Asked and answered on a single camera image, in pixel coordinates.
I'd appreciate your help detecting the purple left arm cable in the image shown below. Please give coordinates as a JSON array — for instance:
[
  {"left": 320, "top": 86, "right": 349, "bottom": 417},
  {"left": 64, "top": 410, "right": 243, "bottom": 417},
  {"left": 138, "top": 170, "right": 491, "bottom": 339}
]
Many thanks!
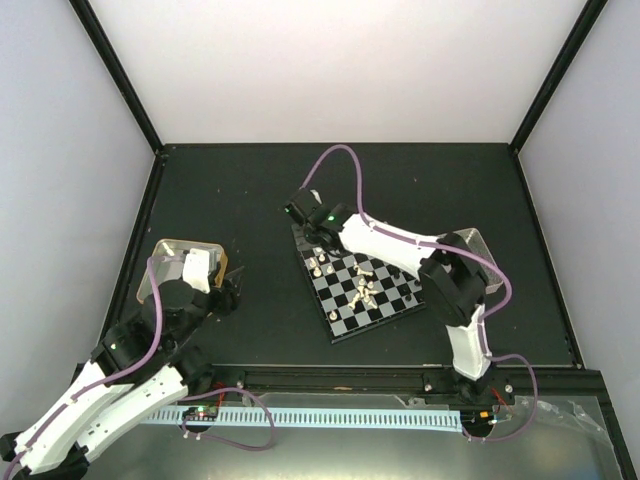
[{"left": 0, "top": 255, "right": 276, "bottom": 480}]

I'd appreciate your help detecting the gold rimmed metal tin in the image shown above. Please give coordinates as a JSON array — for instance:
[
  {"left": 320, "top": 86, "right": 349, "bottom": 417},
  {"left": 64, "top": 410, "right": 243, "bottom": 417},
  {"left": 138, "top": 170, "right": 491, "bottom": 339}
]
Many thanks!
[{"left": 151, "top": 239, "right": 228, "bottom": 289}]

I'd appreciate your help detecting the black chess pieces group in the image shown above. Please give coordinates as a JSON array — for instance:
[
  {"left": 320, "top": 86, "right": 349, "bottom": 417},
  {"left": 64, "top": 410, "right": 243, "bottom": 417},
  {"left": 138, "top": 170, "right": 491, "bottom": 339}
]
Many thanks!
[{"left": 385, "top": 271, "right": 424, "bottom": 308}]

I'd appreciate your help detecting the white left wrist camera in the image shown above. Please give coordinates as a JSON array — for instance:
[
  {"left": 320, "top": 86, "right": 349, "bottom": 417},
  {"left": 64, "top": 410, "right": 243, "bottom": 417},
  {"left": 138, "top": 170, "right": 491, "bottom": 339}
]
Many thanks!
[{"left": 182, "top": 248, "right": 218, "bottom": 294}]

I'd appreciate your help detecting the pile of white chess pieces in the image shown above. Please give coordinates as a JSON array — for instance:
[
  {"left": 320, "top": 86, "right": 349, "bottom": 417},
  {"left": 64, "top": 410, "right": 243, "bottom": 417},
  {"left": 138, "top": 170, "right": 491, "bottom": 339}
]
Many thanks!
[{"left": 347, "top": 264, "right": 379, "bottom": 310}]

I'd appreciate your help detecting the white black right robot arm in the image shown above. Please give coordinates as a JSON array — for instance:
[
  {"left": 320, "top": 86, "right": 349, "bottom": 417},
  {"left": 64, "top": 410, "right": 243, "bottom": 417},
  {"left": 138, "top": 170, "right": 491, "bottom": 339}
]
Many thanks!
[{"left": 284, "top": 188, "right": 491, "bottom": 403}]

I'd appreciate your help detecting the left controller circuit board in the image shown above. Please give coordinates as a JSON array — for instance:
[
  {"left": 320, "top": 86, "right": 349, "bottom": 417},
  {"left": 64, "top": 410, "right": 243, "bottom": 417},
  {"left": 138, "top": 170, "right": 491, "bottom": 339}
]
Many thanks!
[{"left": 182, "top": 406, "right": 218, "bottom": 422}]

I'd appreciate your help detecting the black grey chess board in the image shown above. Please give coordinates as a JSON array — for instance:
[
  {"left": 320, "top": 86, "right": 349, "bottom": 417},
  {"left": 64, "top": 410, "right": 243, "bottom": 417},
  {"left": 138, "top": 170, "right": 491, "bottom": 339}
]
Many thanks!
[{"left": 298, "top": 246, "right": 425, "bottom": 343}]

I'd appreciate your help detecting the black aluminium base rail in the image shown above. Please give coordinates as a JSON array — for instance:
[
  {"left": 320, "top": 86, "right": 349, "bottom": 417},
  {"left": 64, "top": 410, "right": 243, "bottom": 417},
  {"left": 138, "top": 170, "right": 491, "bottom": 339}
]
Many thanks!
[{"left": 214, "top": 365, "right": 607, "bottom": 402}]

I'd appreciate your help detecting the white slotted cable duct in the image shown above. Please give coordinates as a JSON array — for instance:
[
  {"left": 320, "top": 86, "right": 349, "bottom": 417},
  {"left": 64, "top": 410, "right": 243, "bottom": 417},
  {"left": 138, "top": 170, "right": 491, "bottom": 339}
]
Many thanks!
[{"left": 143, "top": 405, "right": 462, "bottom": 433}]

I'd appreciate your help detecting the controller circuit board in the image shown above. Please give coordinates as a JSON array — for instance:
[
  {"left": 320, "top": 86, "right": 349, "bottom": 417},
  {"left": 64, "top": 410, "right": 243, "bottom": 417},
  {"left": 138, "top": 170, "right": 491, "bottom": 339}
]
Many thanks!
[
  {"left": 182, "top": 406, "right": 218, "bottom": 422},
  {"left": 461, "top": 410, "right": 512, "bottom": 427}
]

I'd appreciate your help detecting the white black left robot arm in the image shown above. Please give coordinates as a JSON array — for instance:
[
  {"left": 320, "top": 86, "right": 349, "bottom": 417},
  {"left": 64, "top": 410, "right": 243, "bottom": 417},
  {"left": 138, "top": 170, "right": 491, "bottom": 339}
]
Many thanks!
[{"left": 1, "top": 274, "right": 239, "bottom": 479}]

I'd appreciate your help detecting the pink metal tray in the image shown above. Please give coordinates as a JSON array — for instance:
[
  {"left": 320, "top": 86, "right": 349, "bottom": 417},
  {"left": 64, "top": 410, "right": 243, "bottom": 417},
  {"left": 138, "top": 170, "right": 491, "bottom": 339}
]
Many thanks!
[{"left": 449, "top": 227, "right": 504, "bottom": 296}]

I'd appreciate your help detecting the right controller circuit board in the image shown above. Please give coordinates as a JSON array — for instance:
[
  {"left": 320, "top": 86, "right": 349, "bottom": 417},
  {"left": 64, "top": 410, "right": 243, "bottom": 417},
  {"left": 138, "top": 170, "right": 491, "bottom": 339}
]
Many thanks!
[{"left": 461, "top": 410, "right": 512, "bottom": 427}]

